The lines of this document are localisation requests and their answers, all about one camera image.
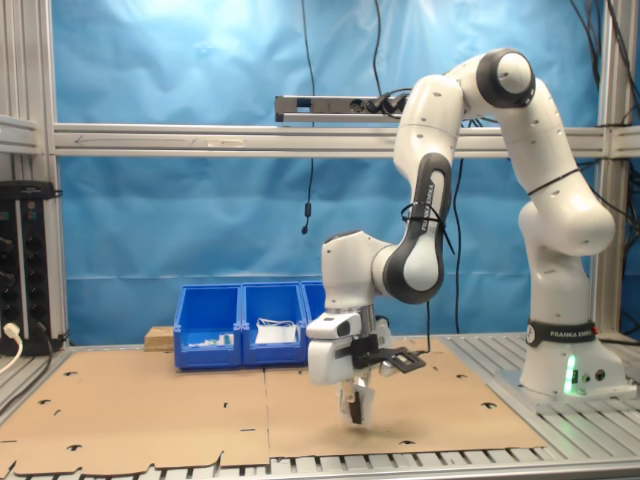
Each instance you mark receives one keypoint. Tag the short aluminium cross profile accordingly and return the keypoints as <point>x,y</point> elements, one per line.
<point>17,132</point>

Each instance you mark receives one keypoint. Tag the wooden chipboard block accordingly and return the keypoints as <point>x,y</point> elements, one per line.
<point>159,340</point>

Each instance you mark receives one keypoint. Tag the black power adapter box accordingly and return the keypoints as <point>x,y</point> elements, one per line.
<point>25,190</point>

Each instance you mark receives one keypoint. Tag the black socket strip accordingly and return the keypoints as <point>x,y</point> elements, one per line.
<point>7,280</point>
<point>32,280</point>

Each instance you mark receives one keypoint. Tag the wide aluminium frame post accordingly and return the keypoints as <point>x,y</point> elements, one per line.
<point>45,75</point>

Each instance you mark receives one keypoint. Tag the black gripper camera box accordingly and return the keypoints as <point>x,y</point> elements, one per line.
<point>405,361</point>

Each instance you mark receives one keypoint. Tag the grey power strip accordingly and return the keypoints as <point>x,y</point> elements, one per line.
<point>320,106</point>

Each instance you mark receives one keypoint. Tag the white face mask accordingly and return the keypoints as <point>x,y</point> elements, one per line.
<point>274,336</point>

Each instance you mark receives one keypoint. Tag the long aluminium cross beam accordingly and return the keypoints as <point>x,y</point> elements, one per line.
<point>150,140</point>

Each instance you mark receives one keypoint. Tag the small white flat packet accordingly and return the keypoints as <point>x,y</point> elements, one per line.
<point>202,344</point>

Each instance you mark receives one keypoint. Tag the teal printed small packet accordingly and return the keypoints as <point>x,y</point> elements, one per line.
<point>227,340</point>

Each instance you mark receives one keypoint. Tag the brown cardboard sheet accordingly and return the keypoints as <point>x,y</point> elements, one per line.
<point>150,410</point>
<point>450,400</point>

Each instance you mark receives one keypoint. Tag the white Fuhrmann gauze packet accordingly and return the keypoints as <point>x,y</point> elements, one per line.
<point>368,405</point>

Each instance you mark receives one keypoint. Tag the blue storage bin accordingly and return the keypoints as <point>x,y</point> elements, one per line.
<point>274,354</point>
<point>312,300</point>
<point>207,357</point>

